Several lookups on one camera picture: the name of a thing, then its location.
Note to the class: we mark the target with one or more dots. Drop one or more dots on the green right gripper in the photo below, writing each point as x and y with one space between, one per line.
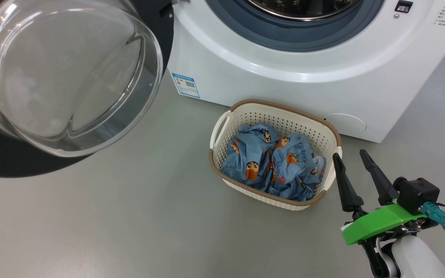
373 226

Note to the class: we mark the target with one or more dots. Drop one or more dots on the black glass washer door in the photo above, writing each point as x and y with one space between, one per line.
14 158

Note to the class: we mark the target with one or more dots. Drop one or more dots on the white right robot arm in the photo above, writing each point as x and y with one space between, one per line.
423 258

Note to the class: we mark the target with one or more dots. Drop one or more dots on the white front-load washing machine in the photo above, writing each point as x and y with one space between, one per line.
284 77

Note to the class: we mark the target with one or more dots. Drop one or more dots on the stainless steel washing machine drum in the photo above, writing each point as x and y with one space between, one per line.
303 9

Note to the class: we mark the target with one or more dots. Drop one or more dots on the grey rubber door gasket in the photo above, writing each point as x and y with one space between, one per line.
245 29

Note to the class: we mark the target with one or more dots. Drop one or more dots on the round white filter cover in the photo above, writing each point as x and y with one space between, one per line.
344 123

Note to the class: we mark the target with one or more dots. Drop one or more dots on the cream perforated laundry basket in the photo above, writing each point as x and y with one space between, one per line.
245 112

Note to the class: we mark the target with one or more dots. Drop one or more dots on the blue energy label sticker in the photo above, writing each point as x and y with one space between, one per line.
185 85

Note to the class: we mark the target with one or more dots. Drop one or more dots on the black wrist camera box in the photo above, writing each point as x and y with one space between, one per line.
417 195

